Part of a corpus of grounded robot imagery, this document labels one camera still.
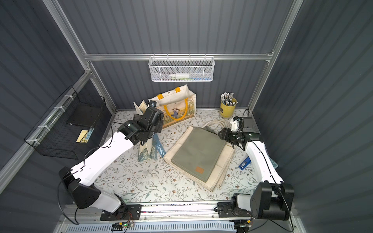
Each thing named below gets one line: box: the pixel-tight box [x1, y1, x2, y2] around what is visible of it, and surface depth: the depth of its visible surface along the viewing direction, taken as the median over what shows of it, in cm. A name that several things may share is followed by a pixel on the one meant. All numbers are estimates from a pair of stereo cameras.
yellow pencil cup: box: [219, 98, 238, 119], surface depth 110 cm
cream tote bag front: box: [163, 125, 236, 193], surface depth 88 cm
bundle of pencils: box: [220, 91, 238, 107], surface depth 104 cm
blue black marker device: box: [238, 155, 252, 171], surface depth 89 cm
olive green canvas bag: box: [170, 127, 227, 184], surface depth 93 cm
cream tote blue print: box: [137, 133, 167, 162], surface depth 95 cm
